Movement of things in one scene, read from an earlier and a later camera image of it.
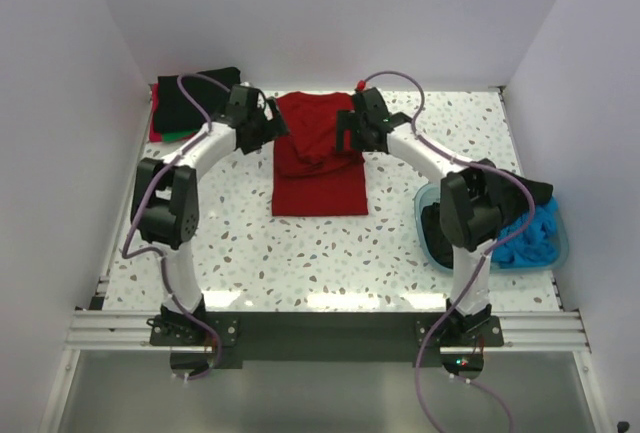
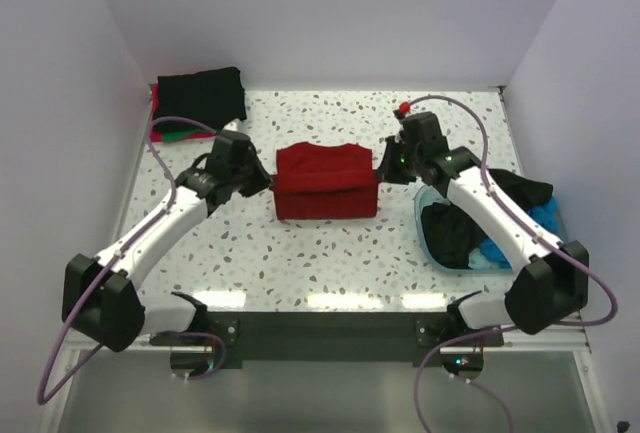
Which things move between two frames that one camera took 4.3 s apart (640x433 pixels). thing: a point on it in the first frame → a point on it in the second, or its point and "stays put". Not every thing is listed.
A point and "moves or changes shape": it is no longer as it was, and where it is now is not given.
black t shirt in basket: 517,195 stays put
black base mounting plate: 329,337 stays put
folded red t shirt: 155,136 stays put
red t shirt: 310,177 moves or changes shape
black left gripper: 273,128 → 263,179
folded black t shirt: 175,112 stays put
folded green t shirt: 176,136 stays put
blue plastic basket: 532,232 stays put
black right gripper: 346,120 → 387,173
